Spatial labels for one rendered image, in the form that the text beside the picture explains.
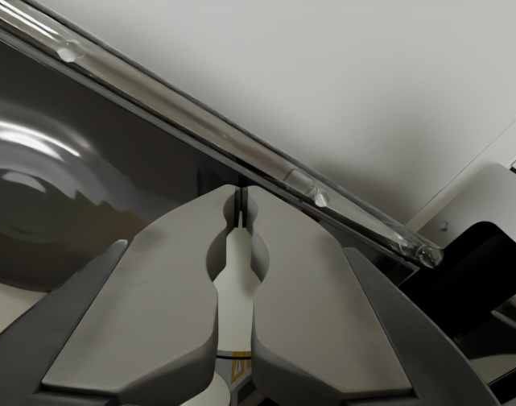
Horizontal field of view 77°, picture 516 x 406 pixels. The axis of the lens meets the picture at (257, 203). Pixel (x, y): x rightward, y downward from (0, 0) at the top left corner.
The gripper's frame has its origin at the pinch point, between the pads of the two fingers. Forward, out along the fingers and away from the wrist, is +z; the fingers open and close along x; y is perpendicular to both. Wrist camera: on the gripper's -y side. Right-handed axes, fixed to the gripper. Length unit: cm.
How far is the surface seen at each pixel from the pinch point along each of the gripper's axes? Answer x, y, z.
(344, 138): 6.4, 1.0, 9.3
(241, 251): 0.1, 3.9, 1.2
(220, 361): -0.9, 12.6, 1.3
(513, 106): 16.4, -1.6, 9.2
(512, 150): 16.1, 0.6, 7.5
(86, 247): -7.2, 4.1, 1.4
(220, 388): -0.9, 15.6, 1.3
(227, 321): -0.5, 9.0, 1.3
